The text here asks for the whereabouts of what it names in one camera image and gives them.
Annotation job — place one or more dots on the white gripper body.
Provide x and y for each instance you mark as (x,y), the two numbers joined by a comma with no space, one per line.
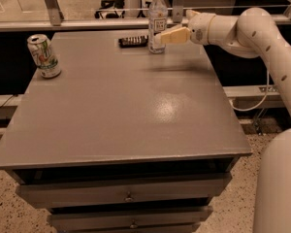
(199,28)

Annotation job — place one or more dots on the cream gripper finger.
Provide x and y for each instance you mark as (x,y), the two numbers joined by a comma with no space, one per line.
(173,36)
(191,13)

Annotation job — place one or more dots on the clear plastic water bottle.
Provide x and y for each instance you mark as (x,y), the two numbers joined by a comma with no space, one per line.
(157,22)

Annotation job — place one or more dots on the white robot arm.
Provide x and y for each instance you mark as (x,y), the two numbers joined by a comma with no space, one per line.
(253,33)

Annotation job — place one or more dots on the dark chocolate bar wrapper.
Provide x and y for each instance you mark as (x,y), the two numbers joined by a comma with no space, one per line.
(133,42)

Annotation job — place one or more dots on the black office chair base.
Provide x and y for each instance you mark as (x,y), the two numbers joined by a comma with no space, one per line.
(110,9)

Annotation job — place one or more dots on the grey drawer cabinet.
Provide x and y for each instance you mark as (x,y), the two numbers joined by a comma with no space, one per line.
(116,114)

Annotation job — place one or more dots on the white green soda can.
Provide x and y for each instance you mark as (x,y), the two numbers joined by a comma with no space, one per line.
(43,55)

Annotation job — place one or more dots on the upper grey drawer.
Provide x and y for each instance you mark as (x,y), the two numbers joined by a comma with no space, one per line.
(60,195)

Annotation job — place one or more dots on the grey drawer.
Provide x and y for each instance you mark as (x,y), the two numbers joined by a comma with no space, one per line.
(60,195)
(132,219)

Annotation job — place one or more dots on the lower grey drawer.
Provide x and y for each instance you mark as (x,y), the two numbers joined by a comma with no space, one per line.
(132,219)

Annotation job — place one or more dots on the right metal railing post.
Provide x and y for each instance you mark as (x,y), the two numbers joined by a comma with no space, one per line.
(177,13)

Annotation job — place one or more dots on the metal railing post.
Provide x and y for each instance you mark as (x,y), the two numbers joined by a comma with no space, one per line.
(54,12)
(177,13)

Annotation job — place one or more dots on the left metal railing post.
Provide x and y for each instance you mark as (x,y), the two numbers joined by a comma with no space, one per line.
(54,12)

